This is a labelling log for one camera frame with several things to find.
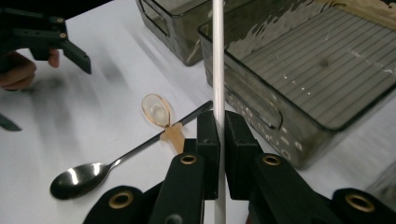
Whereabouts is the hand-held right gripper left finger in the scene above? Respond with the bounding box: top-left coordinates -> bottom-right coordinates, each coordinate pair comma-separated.
148,110 -> 220,224

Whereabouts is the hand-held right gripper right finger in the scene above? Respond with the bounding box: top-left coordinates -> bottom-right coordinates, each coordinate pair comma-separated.
224,110 -> 340,224

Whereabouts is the wooden spoon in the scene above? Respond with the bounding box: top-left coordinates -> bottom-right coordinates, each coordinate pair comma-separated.
140,92 -> 187,156

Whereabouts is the metal spoon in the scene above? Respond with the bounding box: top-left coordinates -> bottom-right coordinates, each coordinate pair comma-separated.
49,100 -> 214,201

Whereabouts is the smoky clear plastic bin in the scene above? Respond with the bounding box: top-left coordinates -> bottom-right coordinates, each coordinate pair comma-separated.
135,0 -> 219,67
197,6 -> 396,171

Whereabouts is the white chopstick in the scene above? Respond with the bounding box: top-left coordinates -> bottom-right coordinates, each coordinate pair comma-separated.
211,0 -> 228,224
187,38 -> 204,63

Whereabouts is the white table cover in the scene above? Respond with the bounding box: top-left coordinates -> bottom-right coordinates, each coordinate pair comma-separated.
0,0 -> 396,224

